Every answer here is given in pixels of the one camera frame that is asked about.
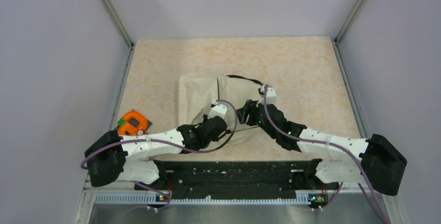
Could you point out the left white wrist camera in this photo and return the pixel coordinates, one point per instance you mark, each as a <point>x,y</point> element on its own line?
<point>218,109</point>

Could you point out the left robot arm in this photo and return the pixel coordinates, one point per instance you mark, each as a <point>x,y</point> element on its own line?
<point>115,157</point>

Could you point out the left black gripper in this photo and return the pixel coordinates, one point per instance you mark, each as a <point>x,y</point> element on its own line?
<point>205,118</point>

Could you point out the orange tape dispenser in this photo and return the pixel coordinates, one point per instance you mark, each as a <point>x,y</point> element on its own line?
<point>131,122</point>

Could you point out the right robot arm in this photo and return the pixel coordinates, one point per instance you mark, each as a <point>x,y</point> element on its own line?
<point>373,160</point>

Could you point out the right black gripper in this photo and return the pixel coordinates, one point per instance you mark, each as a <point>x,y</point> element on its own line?
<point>249,108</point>

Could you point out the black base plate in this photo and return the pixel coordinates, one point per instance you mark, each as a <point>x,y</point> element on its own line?
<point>238,180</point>

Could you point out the beige canvas backpack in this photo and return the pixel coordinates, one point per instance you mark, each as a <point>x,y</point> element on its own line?
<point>196,91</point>

